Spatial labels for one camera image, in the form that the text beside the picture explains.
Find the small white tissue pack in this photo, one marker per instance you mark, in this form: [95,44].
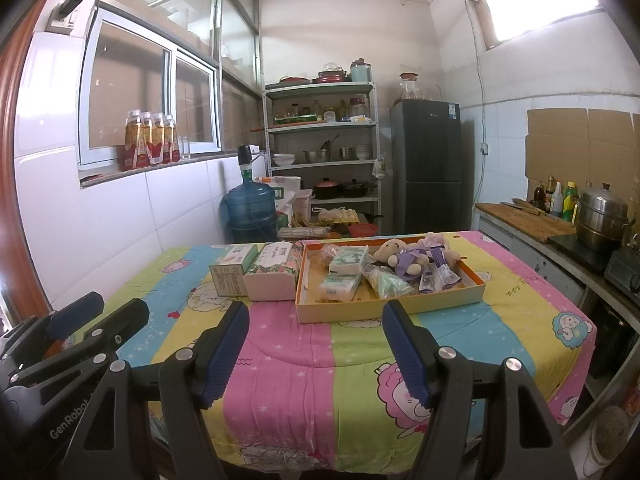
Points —
[340,287]

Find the glass jar red lid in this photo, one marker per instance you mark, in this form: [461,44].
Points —
[410,89]

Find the black wall device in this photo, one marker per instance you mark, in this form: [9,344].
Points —
[72,1]

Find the green sponge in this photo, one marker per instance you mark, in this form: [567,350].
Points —
[387,284]

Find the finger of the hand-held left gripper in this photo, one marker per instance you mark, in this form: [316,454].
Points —
[75,312]
[130,315]

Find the steel bowl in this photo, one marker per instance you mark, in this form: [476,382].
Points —
[316,156]

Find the red lidded pan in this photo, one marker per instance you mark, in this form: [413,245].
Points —
[331,76]

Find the green tray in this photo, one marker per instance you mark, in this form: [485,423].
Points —
[295,120]

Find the wrapped noodle bundle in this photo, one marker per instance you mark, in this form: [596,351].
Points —
[302,233]

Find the grey counter cabinet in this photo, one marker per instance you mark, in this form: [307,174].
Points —
[560,270]

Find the colourful printed blanket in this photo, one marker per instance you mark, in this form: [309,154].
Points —
[285,360]

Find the white bowl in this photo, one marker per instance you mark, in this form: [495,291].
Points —
[283,160]

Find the dark grey fridge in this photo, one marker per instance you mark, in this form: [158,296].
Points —
[425,160]

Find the black wok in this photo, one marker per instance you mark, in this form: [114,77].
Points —
[356,189]

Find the plush bear purple dress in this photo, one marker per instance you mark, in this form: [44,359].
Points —
[390,251]

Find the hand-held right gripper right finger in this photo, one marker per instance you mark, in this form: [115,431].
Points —
[407,355]

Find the woven round mat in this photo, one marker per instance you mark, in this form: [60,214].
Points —
[612,435]

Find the cardboard sheet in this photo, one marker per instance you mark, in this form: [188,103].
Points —
[575,150]

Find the dark sauce bottle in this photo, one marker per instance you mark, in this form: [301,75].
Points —
[539,197]

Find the red cooking pot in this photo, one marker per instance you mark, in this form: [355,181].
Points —
[326,190]

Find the white flour bag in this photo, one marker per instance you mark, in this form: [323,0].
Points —
[285,195]

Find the black water pump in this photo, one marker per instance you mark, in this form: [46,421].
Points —
[245,160]

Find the grey metal shelf rack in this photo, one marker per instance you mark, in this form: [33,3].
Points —
[320,91]

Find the black induction cooker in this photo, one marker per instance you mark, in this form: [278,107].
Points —
[575,252]

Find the white bottle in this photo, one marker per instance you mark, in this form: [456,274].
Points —
[556,201]

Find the green yellow bottle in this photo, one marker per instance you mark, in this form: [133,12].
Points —
[570,205]

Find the blue water jug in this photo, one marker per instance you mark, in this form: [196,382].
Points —
[250,212]

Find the sliding window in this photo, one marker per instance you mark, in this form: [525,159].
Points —
[130,90]

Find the white tissue pack green print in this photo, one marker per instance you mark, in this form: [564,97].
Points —
[347,259]

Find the clear drinking glass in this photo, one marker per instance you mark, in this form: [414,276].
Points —
[184,149]

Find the clear bag yellow food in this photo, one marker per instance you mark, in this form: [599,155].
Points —
[335,216]

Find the teal canister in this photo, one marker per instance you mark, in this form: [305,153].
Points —
[361,72]

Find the red plastic basket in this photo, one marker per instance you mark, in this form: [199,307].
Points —
[362,231]

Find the white green carton box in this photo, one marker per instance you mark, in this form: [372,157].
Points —
[230,272]

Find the steel steamer pot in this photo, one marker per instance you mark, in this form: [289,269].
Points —
[602,220]

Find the pink item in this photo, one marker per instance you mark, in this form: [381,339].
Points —
[330,254]

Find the wooden door frame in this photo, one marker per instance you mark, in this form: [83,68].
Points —
[15,210]

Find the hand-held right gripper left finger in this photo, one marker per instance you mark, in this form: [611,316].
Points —
[225,355]

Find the wooden cutting board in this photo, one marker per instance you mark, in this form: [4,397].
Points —
[525,220]

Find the floral tissue pack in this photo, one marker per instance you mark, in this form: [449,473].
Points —
[272,265]

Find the high window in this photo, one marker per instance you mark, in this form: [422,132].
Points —
[530,0]

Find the orange shallow cardboard box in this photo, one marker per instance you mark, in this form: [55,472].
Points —
[350,310]

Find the black countertop appliance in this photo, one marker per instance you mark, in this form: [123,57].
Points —
[625,275]

